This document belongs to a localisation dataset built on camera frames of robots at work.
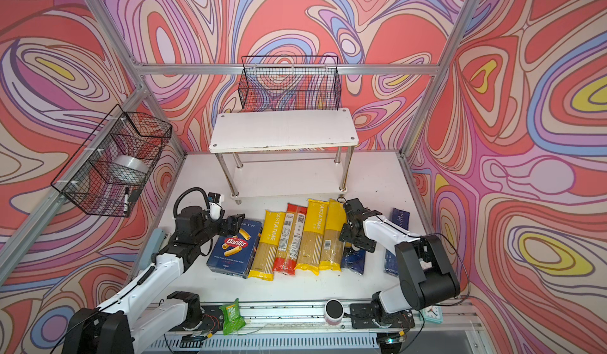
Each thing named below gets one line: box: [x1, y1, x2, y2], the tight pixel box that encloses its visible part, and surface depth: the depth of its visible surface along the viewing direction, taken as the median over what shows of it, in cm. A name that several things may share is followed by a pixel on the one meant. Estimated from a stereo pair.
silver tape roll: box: [113, 154, 150, 174], surface depth 75 cm
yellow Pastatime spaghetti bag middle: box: [294, 199, 330, 276], surface depth 90 cm
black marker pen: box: [124, 186, 129, 214], surface depth 74 cm
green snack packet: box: [218, 297, 246, 336], surface depth 74 cm
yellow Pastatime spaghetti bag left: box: [247, 210, 287, 282], surface depth 88 cm
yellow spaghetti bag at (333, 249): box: [319, 199, 347, 272], surface depth 88 cm
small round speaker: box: [324, 298, 345, 326], surface depth 72 cm
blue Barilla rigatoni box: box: [206, 219, 264, 279], surface depth 82 cm
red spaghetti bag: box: [272, 203, 308, 276], surface depth 90 cm
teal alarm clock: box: [423, 305, 444, 324], surface depth 73 cm
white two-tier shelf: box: [208, 108, 359, 205], surface depth 87 cm
